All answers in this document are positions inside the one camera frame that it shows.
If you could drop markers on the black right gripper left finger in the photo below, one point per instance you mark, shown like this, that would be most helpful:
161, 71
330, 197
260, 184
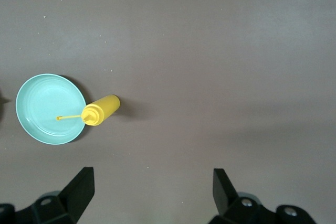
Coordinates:
76, 197

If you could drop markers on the mint green round plate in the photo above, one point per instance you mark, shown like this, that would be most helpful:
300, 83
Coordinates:
42, 129

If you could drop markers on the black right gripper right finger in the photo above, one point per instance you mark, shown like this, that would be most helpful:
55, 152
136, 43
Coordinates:
227, 200

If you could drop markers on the yellow squeeze bottle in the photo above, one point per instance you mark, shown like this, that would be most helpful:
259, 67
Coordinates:
105, 106

